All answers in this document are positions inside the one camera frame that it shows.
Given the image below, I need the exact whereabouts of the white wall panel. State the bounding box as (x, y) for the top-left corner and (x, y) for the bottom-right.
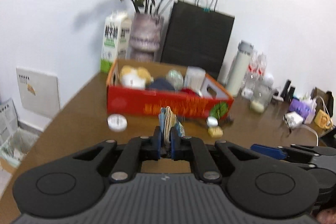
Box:
(16, 67), (61, 118)

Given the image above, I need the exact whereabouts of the cardboard bin with plastic liner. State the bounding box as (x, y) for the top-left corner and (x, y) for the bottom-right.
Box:
(0, 127), (40, 174)

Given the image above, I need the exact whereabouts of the small yellow bag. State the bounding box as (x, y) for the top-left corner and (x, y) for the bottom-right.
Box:
(314, 97), (334, 130)

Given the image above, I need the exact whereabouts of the white plastic box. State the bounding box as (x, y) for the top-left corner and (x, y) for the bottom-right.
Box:
(183, 66), (206, 90)

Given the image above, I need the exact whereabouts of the purple tissue pack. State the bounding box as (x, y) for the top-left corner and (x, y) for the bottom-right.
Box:
(289, 98), (317, 123)

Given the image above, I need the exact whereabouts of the glass candle jar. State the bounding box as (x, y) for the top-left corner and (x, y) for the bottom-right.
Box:
(249, 82), (273, 113)

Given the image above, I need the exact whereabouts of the black paper bag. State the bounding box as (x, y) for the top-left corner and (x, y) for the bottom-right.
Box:
(160, 0), (235, 80)

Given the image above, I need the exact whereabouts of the red artificial rose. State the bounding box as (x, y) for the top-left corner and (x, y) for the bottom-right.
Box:
(181, 88), (202, 96)

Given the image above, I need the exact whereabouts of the white round cap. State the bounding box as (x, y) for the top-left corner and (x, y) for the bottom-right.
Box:
(107, 114), (128, 132)

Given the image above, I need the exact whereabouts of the yellow sponge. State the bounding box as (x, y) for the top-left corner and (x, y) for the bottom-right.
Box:
(208, 126), (223, 138)

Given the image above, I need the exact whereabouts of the iridescent ball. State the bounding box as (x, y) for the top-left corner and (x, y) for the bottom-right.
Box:
(166, 69), (184, 89)

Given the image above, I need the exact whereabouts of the white thermos bottle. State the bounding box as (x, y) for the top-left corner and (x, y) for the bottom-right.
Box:
(225, 40), (255, 97)

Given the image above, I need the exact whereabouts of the navy zip case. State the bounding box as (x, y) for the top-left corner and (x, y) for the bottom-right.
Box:
(146, 78), (176, 91)

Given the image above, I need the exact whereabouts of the white milk carton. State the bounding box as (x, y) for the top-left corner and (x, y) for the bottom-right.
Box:
(100, 11), (132, 73)

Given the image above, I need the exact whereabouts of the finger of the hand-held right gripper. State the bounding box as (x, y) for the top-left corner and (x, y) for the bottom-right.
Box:
(251, 143), (327, 169)

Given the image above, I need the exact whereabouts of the clear water bottle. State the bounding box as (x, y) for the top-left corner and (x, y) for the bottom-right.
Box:
(244, 52), (259, 88)
(256, 53), (267, 83)

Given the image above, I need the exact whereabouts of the red cardboard box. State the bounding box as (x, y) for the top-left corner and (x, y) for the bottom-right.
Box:
(106, 57), (234, 119)

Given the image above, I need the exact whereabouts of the wooden desktop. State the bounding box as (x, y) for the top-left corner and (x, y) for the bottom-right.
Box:
(0, 70), (336, 224)

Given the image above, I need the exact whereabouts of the white printed sign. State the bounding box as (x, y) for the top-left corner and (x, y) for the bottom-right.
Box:
(0, 98), (19, 146)

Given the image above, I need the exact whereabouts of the white and yellow plush toy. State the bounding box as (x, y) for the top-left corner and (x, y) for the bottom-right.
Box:
(119, 66), (154, 89)

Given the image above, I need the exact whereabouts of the white charger with cable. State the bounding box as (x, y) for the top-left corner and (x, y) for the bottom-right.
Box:
(283, 112), (319, 147)

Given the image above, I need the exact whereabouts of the person's right hand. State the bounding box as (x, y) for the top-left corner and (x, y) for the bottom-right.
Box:
(316, 208), (336, 224)

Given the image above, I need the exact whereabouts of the blue and beige cloth bundle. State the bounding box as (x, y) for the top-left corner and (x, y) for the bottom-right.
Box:
(158, 106), (185, 143)

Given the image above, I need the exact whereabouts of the white round device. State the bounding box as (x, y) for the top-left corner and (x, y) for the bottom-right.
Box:
(262, 74), (275, 88)

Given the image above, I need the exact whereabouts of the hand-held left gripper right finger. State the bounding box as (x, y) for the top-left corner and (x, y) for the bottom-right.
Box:
(169, 126), (260, 184)

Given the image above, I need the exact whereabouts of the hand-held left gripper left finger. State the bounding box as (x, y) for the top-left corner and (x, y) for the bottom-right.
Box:
(72, 126), (162, 184)

